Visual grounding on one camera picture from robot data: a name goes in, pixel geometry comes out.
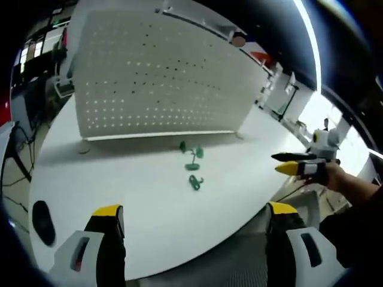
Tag white perforated mounting plate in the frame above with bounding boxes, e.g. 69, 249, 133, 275
72, 10, 270, 155

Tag person's right hand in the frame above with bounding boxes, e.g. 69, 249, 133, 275
296, 161, 345, 192

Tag black metal frame stand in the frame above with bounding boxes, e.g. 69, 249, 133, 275
274, 73, 300, 121

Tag black oval pad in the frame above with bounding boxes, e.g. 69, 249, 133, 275
32, 200, 57, 247

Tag black floor cables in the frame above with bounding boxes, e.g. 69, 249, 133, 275
0, 121, 41, 210

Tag white equipment cart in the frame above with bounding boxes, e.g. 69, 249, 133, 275
53, 75, 75, 98

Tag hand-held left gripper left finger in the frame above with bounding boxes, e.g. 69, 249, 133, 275
48, 204, 127, 287

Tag ceiling light strip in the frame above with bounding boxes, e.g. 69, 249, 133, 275
292, 0, 323, 90

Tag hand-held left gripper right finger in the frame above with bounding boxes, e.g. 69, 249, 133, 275
265, 201, 345, 287

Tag tall green hook assembly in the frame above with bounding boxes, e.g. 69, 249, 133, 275
184, 145, 205, 172

